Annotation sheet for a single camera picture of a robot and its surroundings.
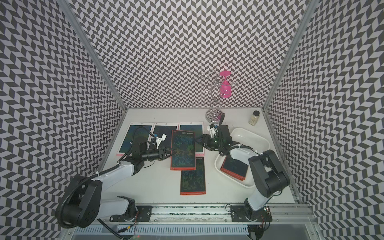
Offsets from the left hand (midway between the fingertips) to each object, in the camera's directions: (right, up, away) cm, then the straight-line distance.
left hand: (176, 153), depth 80 cm
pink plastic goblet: (+30, +40, +20) cm, 54 cm away
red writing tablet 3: (+9, -17, +3) cm, 19 cm away
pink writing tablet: (-15, +12, +26) cm, 32 cm away
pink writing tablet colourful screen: (-37, +6, +22) cm, 43 cm away
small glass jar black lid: (+51, +20, +23) cm, 59 cm away
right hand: (+11, +4, +7) cm, 14 cm away
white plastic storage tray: (+52, +5, +17) cm, 55 cm away
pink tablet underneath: (+11, +13, +28) cm, 33 cm away
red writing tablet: (+4, -4, +1) cm, 6 cm away
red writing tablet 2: (+34, -10, +8) cm, 36 cm away
